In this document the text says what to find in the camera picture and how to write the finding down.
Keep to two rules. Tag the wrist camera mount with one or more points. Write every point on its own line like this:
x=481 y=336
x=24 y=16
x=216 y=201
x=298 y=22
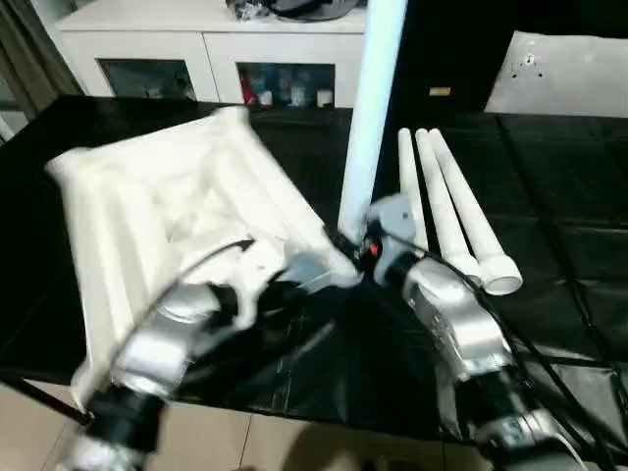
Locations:
x=392 y=216
x=250 y=275

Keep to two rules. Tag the white panel with screw holes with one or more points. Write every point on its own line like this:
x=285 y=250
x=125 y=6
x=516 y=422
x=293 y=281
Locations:
x=564 y=83

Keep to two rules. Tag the white plastic table leg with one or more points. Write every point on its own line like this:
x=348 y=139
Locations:
x=441 y=206
x=490 y=260
x=409 y=172
x=373 y=122

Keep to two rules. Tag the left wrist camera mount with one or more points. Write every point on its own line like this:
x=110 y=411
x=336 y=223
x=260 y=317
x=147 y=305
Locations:
x=250 y=275

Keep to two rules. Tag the white plastic table top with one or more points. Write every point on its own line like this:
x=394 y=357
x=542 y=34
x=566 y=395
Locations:
x=147 y=196

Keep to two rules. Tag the white glass-door cabinet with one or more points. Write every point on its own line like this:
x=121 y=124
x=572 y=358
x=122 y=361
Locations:
x=147 y=39

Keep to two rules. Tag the dark grey cap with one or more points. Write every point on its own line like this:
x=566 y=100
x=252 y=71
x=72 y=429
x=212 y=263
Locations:
x=314 y=10

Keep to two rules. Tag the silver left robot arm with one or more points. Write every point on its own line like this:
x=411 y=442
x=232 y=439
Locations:
x=147 y=343

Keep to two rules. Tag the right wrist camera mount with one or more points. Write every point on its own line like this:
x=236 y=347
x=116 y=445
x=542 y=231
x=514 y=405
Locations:
x=392 y=216

